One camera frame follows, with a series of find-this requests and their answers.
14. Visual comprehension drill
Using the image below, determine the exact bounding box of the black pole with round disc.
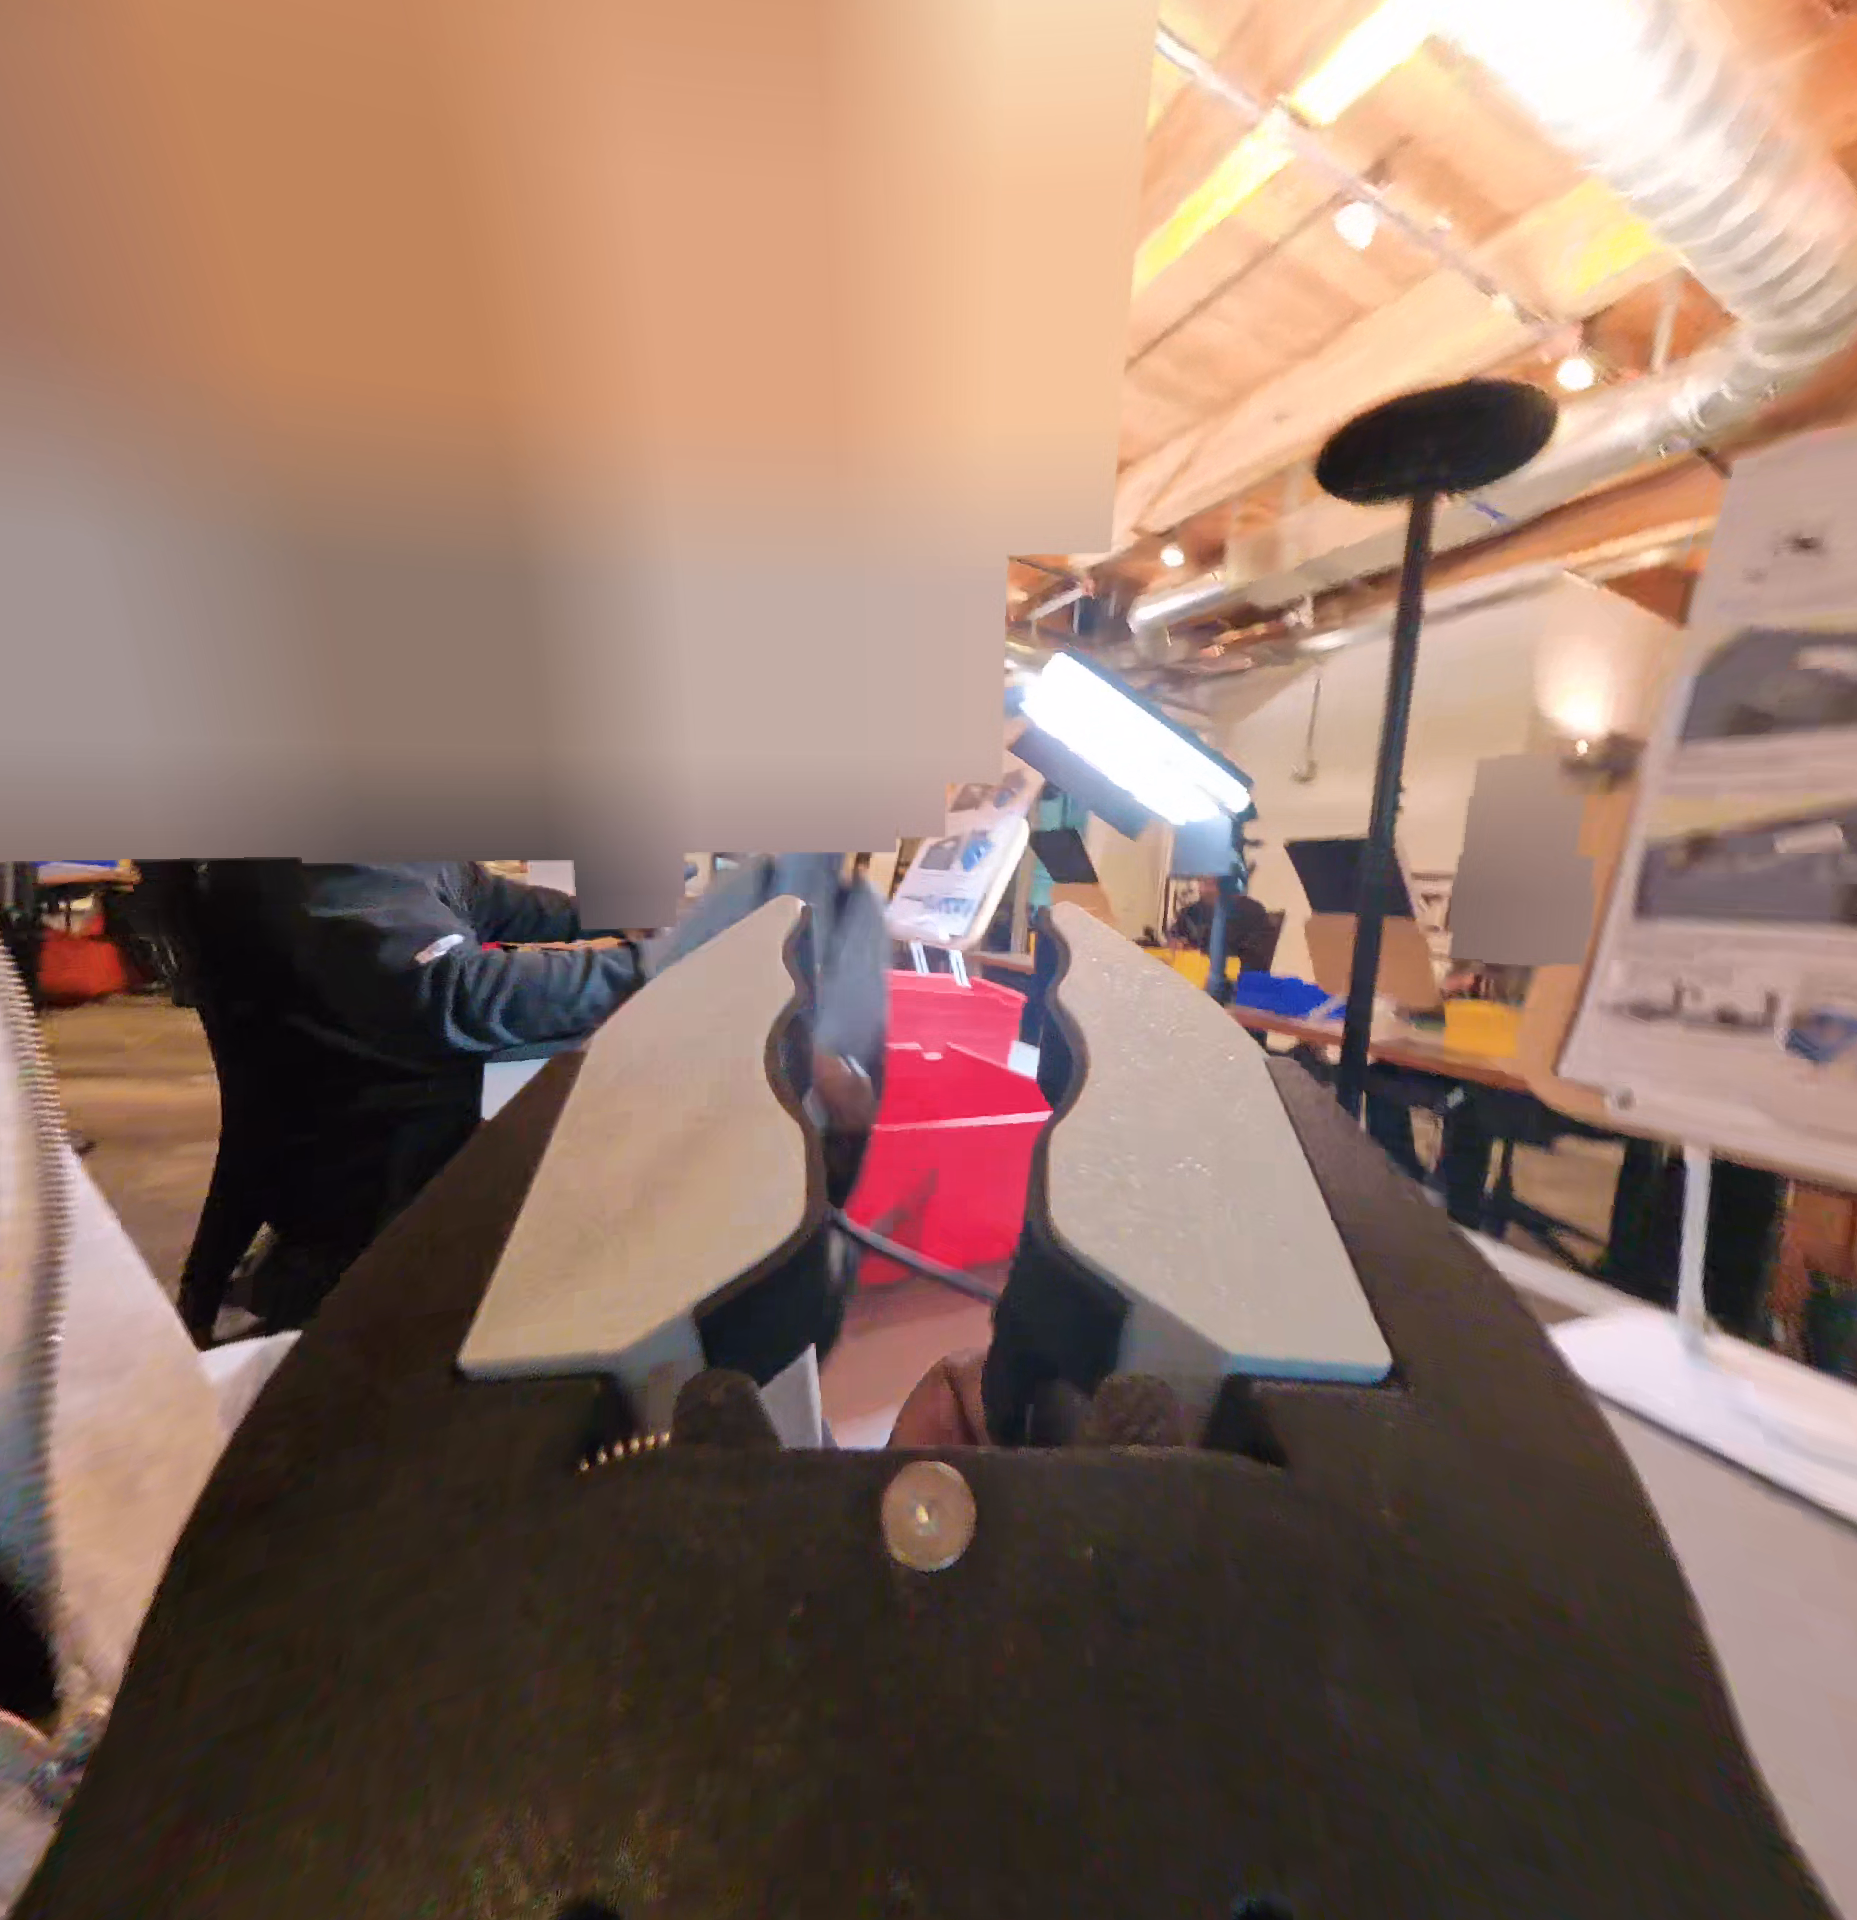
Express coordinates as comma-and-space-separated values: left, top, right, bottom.
1314, 378, 1558, 1123

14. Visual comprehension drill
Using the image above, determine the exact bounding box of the small poster on stand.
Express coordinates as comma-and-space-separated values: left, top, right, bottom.
885, 779, 1033, 949

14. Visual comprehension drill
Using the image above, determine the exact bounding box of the long wooden table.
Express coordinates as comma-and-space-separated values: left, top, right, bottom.
1229, 995, 1558, 1099

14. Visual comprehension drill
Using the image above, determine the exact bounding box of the red plastic bin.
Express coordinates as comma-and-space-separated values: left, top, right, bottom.
845, 1042, 1053, 1288
882, 967, 1030, 1069

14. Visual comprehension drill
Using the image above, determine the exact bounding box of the studio light panel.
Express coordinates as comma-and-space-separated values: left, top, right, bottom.
1008, 647, 1260, 840

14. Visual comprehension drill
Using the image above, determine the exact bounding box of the instruction poster on white stand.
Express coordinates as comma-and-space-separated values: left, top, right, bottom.
1543, 428, 1857, 1539

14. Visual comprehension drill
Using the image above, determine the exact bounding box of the grey usb hub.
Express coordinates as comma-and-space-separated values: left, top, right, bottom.
652, 853, 891, 1185

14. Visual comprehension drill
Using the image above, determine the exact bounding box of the person's right hand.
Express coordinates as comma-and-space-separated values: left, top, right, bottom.
885, 1348, 998, 1450

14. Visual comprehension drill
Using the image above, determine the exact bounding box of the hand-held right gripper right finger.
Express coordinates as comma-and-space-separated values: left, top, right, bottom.
984, 898, 1396, 1446

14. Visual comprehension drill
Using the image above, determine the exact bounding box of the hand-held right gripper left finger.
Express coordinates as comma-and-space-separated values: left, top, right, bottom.
457, 893, 847, 1390

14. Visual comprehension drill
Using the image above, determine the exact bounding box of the silver air duct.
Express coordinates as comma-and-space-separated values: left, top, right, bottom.
1131, 0, 1857, 661

